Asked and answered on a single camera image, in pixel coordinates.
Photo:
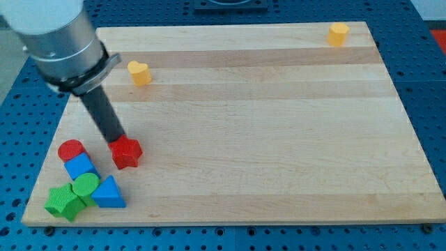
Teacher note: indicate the green cylinder block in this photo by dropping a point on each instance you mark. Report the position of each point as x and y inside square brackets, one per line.
[84, 186]

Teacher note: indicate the red star block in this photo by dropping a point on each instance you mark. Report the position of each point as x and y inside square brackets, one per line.
[125, 152]

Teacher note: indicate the blue cube block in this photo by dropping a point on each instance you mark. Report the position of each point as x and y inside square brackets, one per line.
[79, 165]

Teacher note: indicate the yellow heart block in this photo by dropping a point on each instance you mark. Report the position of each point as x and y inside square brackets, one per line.
[140, 73]

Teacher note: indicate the red cylinder block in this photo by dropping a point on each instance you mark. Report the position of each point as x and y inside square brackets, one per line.
[70, 149]

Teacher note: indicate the light wooden board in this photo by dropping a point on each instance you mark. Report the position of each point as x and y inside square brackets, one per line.
[259, 124]

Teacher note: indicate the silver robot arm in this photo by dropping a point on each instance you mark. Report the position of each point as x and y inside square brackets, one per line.
[59, 36]

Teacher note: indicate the blue triangle block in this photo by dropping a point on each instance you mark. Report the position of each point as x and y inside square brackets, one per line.
[108, 195]

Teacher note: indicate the green star block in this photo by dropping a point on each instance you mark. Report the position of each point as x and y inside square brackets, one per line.
[64, 203]

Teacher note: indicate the red object at edge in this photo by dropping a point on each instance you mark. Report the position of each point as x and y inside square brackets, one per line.
[440, 37]

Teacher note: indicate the yellow hexagon block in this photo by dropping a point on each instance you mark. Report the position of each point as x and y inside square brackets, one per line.
[337, 34]

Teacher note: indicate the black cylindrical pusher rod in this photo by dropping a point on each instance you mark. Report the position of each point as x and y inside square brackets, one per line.
[103, 114]

